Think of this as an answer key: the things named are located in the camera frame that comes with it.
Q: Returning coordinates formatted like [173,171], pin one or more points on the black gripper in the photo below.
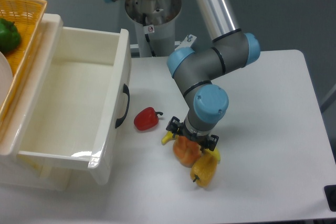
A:
[177,128]

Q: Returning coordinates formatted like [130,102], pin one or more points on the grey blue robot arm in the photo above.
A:
[193,72]

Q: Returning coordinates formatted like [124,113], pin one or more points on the yellow banana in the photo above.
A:
[168,137]

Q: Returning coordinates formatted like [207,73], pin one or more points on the yellow bell pepper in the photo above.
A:
[203,170]

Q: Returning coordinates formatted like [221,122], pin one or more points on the red bell pepper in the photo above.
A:
[147,119]

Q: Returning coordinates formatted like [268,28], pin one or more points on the white open drawer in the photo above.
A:
[72,124]

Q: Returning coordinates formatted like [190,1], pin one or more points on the black object at table edge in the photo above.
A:
[330,193]

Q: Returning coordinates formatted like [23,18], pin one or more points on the white drawer cabinet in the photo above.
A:
[16,168]

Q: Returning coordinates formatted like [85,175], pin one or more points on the white plate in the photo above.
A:
[6,78]

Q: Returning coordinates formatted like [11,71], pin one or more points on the green bell pepper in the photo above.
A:
[10,37]

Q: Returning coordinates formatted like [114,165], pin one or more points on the yellow woven basket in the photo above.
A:
[26,16]

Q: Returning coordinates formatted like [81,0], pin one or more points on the black drawer handle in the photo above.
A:
[126,103]

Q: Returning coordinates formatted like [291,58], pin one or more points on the white bracket behind table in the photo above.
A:
[188,41]

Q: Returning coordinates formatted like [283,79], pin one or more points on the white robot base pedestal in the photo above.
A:
[154,22]

